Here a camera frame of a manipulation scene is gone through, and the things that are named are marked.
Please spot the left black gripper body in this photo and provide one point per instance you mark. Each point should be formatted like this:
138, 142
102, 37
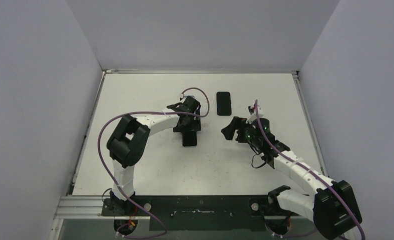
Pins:
192, 125

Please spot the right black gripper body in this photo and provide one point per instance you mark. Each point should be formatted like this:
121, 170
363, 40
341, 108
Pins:
241, 129

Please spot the black phone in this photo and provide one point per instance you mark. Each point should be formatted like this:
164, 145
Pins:
189, 139
223, 103

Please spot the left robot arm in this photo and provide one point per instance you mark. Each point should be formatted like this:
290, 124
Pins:
128, 141

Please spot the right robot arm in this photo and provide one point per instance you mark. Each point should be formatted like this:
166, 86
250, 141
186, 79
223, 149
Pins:
302, 175

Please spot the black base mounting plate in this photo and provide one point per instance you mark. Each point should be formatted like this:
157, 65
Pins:
212, 212

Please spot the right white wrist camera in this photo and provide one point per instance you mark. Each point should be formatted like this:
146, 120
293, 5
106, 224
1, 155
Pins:
252, 110

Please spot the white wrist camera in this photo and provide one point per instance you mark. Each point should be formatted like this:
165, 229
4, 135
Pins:
252, 110
183, 97

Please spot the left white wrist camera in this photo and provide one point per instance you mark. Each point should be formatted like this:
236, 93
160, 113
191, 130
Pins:
183, 97

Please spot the aluminium frame rail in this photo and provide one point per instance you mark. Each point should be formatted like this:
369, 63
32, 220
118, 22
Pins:
80, 207

